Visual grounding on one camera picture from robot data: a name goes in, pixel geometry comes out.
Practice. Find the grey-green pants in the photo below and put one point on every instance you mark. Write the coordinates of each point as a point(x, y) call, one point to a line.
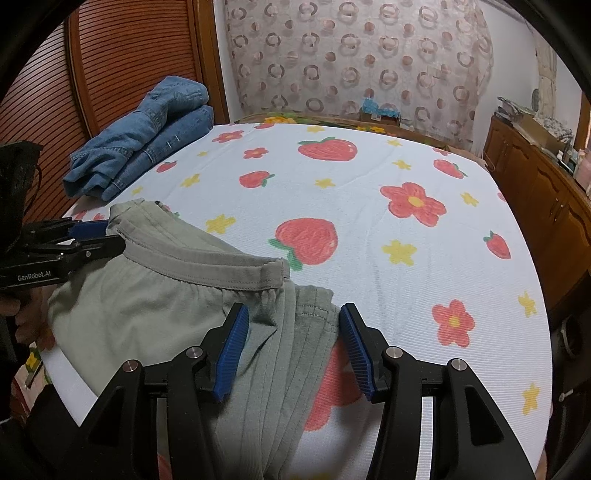
point(138, 300)

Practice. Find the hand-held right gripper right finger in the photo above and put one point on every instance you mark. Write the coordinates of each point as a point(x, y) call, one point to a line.
point(358, 355)

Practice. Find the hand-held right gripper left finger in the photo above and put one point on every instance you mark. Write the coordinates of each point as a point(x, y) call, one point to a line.
point(231, 355)

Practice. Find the floral bed sheet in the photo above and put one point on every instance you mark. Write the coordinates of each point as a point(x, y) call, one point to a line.
point(272, 121)

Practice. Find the person's left hand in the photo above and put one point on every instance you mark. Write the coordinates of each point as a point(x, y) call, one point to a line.
point(34, 314)

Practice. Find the folded blue jeans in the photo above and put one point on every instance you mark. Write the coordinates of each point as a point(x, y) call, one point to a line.
point(138, 143)

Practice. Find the circle pattern sheer curtain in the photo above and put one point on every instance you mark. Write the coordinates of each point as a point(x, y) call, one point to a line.
point(369, 55)

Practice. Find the wooden louvered wardrobe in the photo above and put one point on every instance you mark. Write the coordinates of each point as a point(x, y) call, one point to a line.
point(129, 55)

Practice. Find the open cardboard box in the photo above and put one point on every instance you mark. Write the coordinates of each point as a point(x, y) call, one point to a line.
point(545, 131)

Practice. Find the white lace curtain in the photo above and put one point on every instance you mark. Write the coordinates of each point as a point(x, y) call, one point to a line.
point(545, 78)

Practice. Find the blue plastic bundle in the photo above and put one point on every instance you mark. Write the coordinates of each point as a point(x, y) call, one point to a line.
point(378, 108)

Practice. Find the wooden cabinet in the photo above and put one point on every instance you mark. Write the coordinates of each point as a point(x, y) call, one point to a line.
point(531, 175)

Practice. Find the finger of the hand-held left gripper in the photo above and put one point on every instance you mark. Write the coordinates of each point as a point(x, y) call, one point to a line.
point(104, 247)
point(90, 229)

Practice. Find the white strawberry flower blanket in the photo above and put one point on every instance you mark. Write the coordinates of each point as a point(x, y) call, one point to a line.
point(360, 221)

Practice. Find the pink container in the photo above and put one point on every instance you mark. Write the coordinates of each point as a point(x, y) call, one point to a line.
point(584, 170)

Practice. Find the small cardboard box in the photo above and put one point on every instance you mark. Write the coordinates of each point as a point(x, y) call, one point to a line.
point(381, 121)

